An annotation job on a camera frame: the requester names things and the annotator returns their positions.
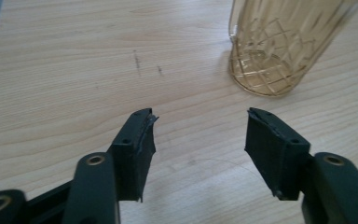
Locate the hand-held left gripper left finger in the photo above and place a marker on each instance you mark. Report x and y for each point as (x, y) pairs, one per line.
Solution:
(130, 161)

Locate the amber patterned glass cup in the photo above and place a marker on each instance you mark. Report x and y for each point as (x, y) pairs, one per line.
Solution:
(270, 59)

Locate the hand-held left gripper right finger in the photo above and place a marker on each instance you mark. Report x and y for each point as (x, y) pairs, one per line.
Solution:
(276, 155)

